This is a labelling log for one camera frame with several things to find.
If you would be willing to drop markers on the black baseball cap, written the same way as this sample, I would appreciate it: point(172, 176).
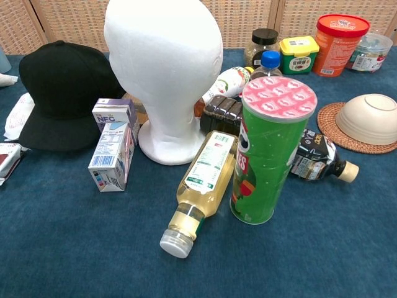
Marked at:
point(62, 93)

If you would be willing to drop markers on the white foam mannequin head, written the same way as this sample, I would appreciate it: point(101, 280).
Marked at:
point(164, 62)

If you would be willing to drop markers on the pale yellow liquid bottle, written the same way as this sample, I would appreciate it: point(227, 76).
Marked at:
point(204, 174)

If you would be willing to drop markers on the green Pringles can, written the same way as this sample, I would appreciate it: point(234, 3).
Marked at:
point(263, 155)

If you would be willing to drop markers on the white squeeze bottle vegetable print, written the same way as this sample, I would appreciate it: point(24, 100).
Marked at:
point(229, 82)

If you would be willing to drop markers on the white blue milk carton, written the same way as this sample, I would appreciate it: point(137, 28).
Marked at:
point(111, 155)

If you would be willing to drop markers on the purple NFC juice carton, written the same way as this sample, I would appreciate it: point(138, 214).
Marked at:
point(108, 115)

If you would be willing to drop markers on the blue capped plastic bottle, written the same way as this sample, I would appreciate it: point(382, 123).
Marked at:
point(270, 60)

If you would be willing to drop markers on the dark tea bottle beige cap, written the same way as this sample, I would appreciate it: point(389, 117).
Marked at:
point(313, 155)

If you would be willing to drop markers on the glass jar black lid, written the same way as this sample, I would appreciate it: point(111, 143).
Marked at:
point(263, 38)

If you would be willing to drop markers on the woven rattan coaster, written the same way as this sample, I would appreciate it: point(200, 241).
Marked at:
point(328, 121)

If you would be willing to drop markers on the green tub yellow lid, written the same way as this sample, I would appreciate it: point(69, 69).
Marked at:
point(299, 59)

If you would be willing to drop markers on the woven folding screen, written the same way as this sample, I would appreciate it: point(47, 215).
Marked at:
point(248, 18)

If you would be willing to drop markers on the blue table cloth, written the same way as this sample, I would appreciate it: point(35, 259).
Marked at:
point(93, 248)

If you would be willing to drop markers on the orange tub red lid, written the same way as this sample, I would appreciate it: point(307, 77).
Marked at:
point(335, 46)

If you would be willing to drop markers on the cream ceramic bowl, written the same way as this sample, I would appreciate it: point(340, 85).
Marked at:
point(369, 121)

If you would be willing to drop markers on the white barcode plastic package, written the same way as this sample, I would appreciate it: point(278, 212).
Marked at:
point(17, 118)

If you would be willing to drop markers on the white red snack package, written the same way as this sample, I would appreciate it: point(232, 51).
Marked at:
point(9, 158)

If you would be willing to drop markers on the clear round plastic container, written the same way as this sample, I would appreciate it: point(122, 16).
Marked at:
point(369, 52)

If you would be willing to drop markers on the white crumpled tissue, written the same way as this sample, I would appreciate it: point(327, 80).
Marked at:
point(6, 80)

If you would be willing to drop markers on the light blue cup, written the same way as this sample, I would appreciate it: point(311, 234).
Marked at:
point(3, 62)

